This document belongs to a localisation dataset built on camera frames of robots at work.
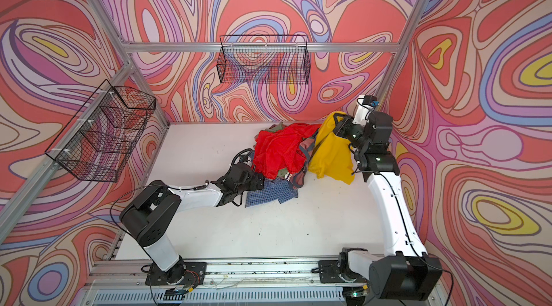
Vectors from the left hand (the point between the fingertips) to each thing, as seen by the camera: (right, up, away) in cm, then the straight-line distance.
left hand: (260, 176), depth 94 cm
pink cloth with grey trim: (+19, +13, -10) cm, 25 cm away
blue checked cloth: (+6, -6, 0) cm, 8 cm away
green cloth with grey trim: (+10, +2, -4) cm, 10 cm away
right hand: (+27, +23, -22) cm, 42 cm away
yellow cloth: (+29, +9, -10) cm, 32 cm away
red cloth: (+9, +12, -5) cm, 16 cm away
